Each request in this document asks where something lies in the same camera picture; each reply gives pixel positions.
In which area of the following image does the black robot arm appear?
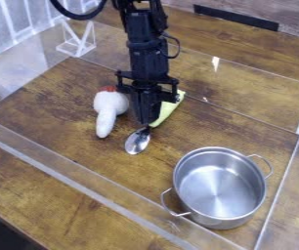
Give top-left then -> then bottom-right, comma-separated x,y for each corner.
112,0 -> 180,125

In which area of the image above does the white toy mushroom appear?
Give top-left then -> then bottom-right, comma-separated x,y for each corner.
92,85 -> 129,138

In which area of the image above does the black strip on wall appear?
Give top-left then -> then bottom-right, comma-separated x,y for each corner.
194,4 -> 279,31

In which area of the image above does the green handled metal spoon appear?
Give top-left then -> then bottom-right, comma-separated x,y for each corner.
125,90 -> 186,155

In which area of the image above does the stainless steel pot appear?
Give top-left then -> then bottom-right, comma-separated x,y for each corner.
160,146 -> 274,229

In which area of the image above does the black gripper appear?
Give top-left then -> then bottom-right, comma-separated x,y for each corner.
116,42 -> 179,124

